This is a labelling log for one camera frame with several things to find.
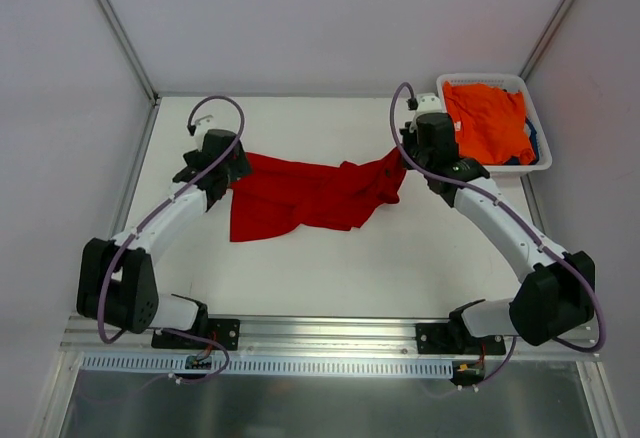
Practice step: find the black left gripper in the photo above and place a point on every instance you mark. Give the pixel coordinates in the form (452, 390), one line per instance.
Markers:
(236, 167)

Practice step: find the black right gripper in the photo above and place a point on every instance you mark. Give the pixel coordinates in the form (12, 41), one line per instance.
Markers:
(409, 145)

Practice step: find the red polo shirt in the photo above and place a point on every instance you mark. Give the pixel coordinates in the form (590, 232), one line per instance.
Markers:
(279, 195)

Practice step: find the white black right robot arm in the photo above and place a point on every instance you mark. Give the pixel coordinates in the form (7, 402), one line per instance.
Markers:
(556, 291)

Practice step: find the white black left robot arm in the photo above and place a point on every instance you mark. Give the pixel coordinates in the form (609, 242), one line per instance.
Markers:
(117, 283)

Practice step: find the orange t shirt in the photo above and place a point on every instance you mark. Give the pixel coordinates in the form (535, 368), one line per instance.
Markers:
(488, 122)

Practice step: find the blue t shirt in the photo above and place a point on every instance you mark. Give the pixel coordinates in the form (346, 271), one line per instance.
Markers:
(531, 133)

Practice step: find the white plastic laundry basket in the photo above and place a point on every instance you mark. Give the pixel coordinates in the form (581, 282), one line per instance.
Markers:
(512, 84)

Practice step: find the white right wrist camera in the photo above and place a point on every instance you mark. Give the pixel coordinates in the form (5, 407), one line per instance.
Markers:
(426, 103)

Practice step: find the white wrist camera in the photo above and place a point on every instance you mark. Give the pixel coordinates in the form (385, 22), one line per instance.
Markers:
(203, 125)
(426, 103)

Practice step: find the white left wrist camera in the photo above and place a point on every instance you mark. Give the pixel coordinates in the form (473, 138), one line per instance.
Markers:
(203, 125)

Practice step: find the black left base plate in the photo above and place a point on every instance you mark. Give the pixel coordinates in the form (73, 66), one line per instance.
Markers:
(195, 335)

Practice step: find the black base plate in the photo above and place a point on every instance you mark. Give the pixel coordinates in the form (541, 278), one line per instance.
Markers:
(448, 338)
(195, 335)

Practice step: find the aluminium mounting rail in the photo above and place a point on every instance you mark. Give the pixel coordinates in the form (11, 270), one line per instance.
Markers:
(280, 336)

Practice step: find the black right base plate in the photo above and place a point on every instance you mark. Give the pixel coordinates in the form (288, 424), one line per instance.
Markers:
(448, 338)

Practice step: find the white slotted cable duct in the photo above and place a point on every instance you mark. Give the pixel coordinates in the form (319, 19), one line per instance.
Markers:
(271, 366)

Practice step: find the aluminium frame post right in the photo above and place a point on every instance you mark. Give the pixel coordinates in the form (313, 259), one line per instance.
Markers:
(545, 40)

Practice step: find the aluminium frame post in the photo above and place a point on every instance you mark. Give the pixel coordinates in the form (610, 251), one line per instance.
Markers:
(127, 49)
(545, 40)

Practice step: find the aluminium frame post left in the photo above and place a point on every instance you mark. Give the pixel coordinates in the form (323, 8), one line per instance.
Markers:
(127, 49)

